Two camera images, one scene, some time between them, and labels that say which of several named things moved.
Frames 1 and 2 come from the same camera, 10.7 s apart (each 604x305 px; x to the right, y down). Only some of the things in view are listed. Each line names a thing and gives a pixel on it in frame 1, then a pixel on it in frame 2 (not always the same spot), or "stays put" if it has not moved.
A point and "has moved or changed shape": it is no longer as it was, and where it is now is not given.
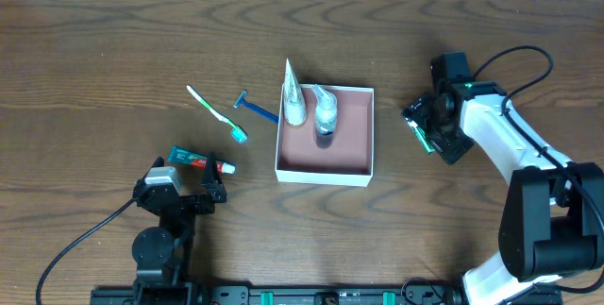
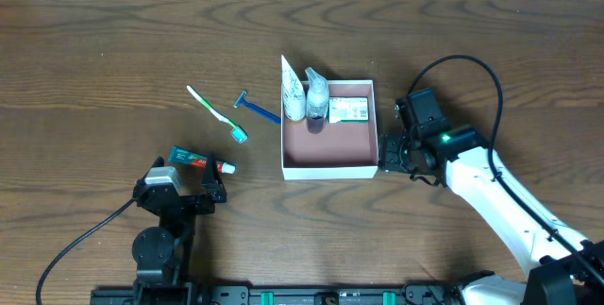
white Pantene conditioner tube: [294, 109] stays put
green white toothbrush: [237, 132] stays put
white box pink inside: [304, 155] has moved or changed shape
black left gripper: [187, 202] stays put
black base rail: [276, 294] stays put
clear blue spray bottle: [326, 111] has moved or changed shape
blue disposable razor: [243, 101] stays put
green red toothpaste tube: [188, 157] stays put
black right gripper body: [426, 126] → [391, 155]
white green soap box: [418, 131] has moved or changed shape
